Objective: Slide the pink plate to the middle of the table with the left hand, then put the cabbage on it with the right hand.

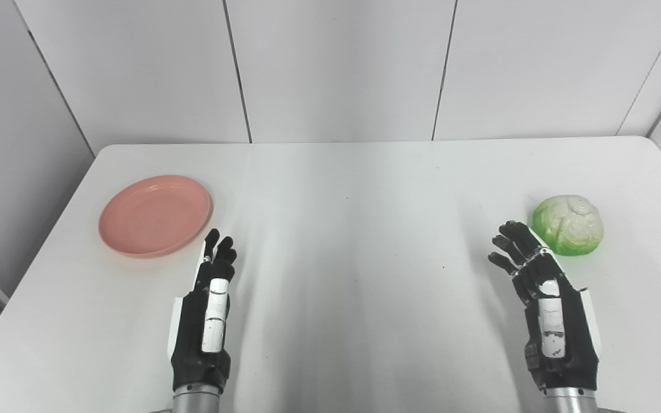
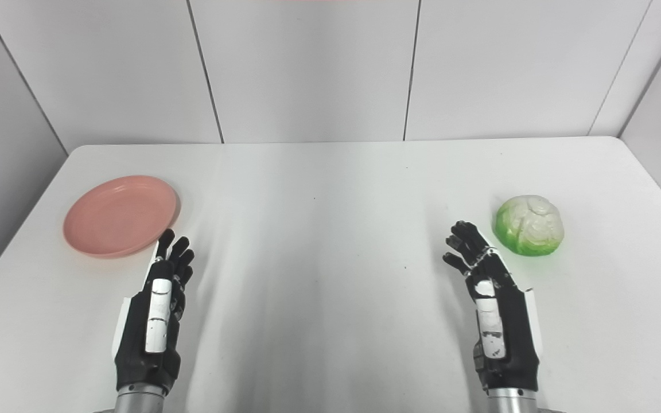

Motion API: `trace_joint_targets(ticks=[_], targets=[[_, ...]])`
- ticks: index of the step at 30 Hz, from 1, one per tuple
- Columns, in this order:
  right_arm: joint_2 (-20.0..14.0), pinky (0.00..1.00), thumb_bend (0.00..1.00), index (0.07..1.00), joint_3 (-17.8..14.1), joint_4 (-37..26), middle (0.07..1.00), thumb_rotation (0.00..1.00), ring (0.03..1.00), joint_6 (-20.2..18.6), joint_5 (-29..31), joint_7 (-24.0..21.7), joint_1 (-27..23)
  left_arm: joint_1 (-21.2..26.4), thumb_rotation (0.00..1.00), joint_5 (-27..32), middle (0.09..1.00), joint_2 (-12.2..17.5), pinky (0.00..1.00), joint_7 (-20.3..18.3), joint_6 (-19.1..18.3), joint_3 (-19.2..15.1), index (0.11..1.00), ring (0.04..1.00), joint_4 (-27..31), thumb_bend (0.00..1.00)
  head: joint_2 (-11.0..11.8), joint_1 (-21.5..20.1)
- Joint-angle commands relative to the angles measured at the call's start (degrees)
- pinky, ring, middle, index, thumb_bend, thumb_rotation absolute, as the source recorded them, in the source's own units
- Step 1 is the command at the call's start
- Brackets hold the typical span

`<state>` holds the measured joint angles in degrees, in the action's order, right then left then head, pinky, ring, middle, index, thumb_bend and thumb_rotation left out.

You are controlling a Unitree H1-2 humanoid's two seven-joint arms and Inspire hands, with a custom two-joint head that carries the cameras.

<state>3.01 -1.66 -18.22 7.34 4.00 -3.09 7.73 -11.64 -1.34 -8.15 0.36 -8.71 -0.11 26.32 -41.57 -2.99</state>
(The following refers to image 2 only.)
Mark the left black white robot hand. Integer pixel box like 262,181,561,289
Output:
112,228,196,396

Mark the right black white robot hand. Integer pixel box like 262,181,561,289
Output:
442,220,540,393

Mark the green white cabbage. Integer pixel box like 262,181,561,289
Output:
493,194,565,257

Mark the pink round plate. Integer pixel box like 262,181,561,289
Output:
63,175,179,259

